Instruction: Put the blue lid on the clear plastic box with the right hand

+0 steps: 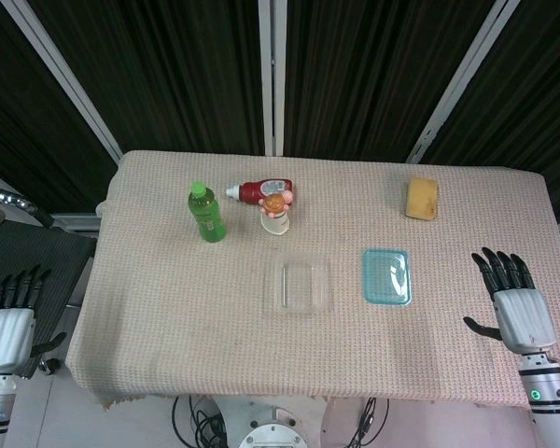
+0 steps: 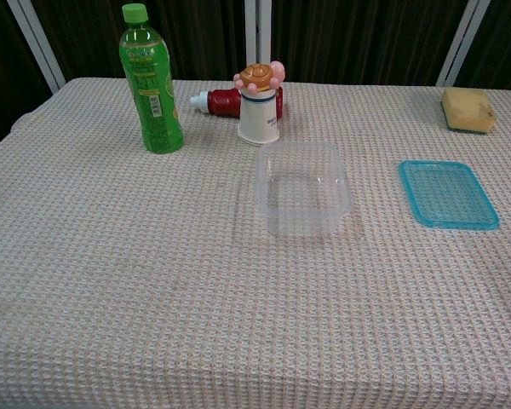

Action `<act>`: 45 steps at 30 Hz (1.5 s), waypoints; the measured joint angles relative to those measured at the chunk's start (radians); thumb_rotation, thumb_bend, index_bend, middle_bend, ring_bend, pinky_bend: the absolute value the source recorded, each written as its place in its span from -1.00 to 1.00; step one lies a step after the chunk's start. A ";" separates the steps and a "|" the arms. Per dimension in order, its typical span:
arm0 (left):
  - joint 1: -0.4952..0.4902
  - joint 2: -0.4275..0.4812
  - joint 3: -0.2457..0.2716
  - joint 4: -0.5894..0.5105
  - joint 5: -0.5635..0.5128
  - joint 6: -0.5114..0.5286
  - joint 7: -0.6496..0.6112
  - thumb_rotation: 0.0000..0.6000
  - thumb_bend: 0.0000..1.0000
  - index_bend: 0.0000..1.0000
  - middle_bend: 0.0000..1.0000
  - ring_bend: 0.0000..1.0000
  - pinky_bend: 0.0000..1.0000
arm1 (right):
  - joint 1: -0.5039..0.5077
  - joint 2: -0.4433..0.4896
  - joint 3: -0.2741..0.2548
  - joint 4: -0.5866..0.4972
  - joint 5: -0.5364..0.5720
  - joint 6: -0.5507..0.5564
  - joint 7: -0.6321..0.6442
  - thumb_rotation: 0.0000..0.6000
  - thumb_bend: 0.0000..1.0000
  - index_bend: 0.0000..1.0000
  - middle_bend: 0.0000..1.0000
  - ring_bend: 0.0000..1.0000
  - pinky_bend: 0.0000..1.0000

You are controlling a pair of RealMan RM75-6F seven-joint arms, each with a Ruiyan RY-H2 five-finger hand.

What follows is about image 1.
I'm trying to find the black pleated curtain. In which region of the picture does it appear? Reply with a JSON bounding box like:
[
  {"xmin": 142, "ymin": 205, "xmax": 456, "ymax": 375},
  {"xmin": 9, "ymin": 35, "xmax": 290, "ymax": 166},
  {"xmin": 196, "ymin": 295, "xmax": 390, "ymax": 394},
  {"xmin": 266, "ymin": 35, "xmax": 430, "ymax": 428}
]
[{"xmin": 0, "ymin": 0, "xmax": 560, "ymax": 225}]

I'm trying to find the beige waffle tablecloth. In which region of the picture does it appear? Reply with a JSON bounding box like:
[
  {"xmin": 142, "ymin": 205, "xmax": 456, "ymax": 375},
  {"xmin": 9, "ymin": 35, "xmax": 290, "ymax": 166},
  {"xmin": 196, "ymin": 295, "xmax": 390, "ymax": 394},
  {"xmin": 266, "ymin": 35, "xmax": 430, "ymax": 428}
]
[{"xmin": 64, "ymin": 149, "xmax": 559, "ymax": 412}]

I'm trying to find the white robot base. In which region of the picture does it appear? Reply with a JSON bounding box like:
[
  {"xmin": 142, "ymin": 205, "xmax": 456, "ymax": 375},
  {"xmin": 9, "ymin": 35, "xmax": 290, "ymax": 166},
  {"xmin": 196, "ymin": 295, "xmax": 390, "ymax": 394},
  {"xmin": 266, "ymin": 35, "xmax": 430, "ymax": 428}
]
[{"xmin": 212, "ymin": 395, "xmax": 340, "ymax": 448}]

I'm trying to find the red ketchup bottle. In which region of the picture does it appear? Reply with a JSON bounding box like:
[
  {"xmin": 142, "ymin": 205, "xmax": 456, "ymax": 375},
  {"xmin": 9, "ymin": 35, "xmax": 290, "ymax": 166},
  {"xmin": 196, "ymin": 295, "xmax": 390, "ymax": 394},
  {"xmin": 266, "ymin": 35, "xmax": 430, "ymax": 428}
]
[{"xmin": 225, "ymin": 177, "xmax": 296, "ymax": 206}]

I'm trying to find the blue translucent lid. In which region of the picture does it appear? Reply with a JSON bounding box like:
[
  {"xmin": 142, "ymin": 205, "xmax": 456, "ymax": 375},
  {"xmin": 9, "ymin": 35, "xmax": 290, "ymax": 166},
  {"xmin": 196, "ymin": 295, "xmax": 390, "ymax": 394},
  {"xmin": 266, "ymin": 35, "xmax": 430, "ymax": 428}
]
[{"xmin": 361, "ymin": 248, "xmax": 413, "ymax": 307}]

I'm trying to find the white frame rail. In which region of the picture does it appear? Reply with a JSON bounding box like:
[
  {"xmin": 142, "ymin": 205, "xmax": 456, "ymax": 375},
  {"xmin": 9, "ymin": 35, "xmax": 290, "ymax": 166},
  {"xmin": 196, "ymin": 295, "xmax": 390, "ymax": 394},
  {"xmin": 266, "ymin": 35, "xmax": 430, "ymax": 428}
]
[{"xmin": 50, "ymin": 212, "xmax": 105, "ymax": 233}]

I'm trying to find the clear plastic container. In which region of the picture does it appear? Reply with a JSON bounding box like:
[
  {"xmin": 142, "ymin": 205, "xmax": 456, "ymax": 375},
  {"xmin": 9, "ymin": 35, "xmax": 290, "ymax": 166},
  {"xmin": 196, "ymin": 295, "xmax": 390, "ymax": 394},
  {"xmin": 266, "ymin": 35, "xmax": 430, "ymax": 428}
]
[{"xmin": 263, "ymin": 253, "xmax": 333, "ymax": 316}]

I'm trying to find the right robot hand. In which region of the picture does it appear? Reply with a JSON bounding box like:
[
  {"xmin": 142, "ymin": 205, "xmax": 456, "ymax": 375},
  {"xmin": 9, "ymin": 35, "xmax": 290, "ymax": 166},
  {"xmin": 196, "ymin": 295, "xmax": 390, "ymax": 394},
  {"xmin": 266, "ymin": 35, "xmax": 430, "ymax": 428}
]
[{"xmin": 463, "ymin": 246, "xmax": 557, "ymax": 356}]

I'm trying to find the white frame post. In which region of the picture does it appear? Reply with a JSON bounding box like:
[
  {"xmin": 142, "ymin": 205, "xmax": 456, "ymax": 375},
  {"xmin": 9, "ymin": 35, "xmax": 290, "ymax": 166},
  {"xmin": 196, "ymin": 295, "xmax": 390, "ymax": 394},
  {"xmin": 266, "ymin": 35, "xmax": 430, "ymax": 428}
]
[
  {"xmin": 0, "ymin": 0, "xmax": 122, "ymax": 162},
  {"xmin": 257, "ymin": 0, "xmax": 287, "ymax": 158},
  {"xmin": 405, "ymin": 0, "xmax": 522, "ymax": 164}
]

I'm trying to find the black cable bundle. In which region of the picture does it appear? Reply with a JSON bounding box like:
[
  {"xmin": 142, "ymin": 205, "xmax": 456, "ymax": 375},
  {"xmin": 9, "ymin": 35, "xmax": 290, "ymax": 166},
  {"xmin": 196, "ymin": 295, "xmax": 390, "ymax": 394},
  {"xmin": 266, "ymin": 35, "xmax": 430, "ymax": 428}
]
[
  {"xmin": 171, "ymin": 395, "xmax": 225, "ymax": 448},
  {"xmin": 349, "ymin": 396, "xmax": 391, "ymax": 448}
]

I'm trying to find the green drink bottle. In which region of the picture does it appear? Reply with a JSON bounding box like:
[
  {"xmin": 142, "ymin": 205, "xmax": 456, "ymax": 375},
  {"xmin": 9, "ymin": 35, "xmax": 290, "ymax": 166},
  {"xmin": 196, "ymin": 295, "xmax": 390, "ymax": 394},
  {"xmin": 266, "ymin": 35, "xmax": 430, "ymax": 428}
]
[{"xmin": 188, "ymin": 181, "xmax": 228, "ymax": 243}]

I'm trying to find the pink hamburger toy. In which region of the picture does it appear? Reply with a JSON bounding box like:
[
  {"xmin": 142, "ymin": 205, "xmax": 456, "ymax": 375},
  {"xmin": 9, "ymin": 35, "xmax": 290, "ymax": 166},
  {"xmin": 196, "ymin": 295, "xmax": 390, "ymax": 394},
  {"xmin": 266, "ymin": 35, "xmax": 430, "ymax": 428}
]
[{"xmin": 258, "ymin": 189, "xmax": 294, "ymax": 219}]

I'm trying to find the small orange-topped cup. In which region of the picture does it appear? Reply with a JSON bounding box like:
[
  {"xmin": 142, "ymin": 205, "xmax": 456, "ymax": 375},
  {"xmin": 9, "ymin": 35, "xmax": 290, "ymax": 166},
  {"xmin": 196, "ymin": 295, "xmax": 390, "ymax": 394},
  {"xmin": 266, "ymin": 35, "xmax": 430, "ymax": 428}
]
[{"xmin": 259, "ymin": 209, "xmax": 291, "ymax": 236}]

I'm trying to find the yellow sponge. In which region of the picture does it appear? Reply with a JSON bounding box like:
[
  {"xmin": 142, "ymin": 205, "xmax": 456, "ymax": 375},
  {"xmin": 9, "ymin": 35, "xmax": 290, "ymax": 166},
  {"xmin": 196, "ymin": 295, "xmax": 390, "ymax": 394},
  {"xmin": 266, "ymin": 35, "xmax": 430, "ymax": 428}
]
[{"xmin": 404, "ymin": 176, "xmax": 441, "ymax": 220}]

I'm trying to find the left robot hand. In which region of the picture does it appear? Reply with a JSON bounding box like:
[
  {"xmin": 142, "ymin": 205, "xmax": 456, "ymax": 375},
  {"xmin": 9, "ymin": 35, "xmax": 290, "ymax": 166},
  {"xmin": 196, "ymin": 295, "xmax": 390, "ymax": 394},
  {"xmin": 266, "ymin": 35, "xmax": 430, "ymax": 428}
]
[{"xmin": 0, "ymin": 263, "xmax": 69, "ymax": 379}]

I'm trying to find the black chrome chair armrest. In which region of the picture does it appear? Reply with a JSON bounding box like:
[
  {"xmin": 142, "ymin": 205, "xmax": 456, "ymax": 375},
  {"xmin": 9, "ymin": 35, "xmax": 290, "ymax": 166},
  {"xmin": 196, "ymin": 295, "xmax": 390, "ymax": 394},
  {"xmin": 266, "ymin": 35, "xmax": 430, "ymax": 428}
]
[{"xmin": 0, "ymin": 184, "xmax": 55, "ymax": 230}]

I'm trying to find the black mesh chair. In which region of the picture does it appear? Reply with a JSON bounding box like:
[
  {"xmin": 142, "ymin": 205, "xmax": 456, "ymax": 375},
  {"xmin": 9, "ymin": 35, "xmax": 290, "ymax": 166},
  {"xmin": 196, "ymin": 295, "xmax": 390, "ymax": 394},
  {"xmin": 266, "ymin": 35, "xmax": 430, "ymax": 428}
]
[{"xmin": 0, "ymin": 223, "xmax": 97, "ymax": 370}]

